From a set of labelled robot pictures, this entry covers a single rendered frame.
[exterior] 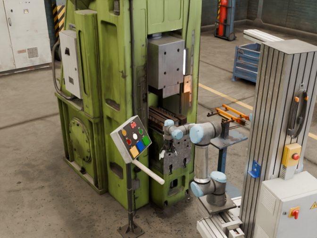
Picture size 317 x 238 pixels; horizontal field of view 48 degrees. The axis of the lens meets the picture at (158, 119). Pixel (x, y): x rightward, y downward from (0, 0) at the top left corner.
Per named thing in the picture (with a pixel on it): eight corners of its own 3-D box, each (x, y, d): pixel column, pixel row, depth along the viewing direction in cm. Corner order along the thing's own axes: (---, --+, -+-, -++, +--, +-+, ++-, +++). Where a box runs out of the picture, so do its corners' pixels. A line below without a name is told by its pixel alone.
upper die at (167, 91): (179, 92, 339) (179, 83, 335) (162, 97, 328) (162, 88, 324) (152, 80, 368) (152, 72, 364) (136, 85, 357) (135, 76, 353)
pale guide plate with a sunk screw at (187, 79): (190, 90, 366) (191, 75, 358) (183, 93, 361) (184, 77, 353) (188, 90, 367) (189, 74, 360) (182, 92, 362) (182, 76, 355)
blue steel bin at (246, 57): (305, 87, 698) (312, 50, 666) (282, 97, 652) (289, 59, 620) (254, 71, 779) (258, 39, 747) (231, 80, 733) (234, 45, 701)
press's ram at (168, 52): (190, 80, 342) (191, 38, 324) (158, 89, 321) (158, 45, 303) (162, 69, 372) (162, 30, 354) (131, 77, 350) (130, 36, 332)
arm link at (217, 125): (227, 118, 244) (191, 120, 288) (214, 121, 239) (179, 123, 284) (230, 134, 244) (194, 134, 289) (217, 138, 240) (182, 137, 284)
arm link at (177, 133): (187, 129, 274) (179, 123, 283) (174, 132, 269) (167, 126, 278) (187, 138, 278) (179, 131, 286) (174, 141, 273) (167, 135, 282)
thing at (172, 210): (204, 204, 389) (204, 203, 389) (162, 228, 357) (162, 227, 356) (179, 187, 417) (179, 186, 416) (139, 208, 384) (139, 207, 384)
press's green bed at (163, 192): (189, 197, 400) (190, 162, 379) (163, 211, 379) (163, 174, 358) (158, 174, 438) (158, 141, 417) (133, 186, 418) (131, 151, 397)
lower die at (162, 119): (178, 126, 355) (178, 118, 351) (162, 132, 344) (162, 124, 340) (152, 112, 384) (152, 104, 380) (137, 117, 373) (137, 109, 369)
